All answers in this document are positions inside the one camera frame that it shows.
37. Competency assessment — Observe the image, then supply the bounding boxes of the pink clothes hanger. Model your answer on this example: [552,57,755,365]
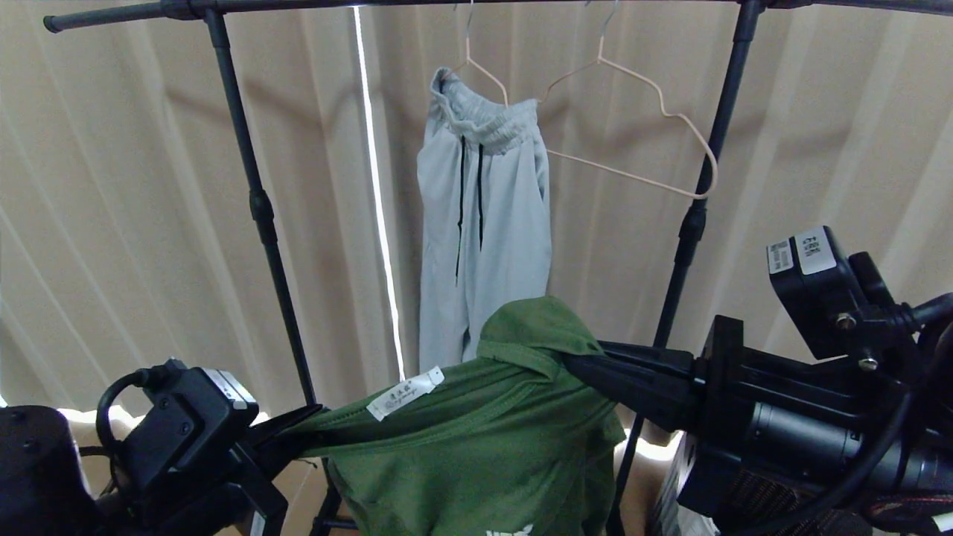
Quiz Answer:
[452,0,511,106]
[536,0,720,200]

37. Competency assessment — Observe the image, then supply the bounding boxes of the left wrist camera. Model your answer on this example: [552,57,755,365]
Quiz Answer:
[119,359,260,494]

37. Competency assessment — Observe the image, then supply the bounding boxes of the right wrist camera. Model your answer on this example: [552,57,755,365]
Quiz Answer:
[767,226,925,373]

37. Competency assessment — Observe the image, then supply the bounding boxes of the black clothes rack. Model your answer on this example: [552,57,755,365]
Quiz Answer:
[43,0,953,536]

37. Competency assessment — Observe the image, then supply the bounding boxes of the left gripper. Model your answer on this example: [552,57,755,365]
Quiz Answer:
[130,443,291,536]

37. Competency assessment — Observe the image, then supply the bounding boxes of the pale grey shorts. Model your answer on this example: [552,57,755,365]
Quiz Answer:
[415,67,554,373]

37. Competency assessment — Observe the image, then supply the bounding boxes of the beige curtain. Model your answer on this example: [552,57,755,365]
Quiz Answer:
[0,0,953,447]

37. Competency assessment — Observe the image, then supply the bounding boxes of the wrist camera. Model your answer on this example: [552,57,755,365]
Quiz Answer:
[119,359,260,494]
[767,226,925,373]

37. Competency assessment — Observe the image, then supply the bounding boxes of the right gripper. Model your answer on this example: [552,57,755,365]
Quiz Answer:
[562,315,953,520]

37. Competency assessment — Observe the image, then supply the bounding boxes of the green garment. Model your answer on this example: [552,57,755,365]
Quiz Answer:
[279,296,628,536]

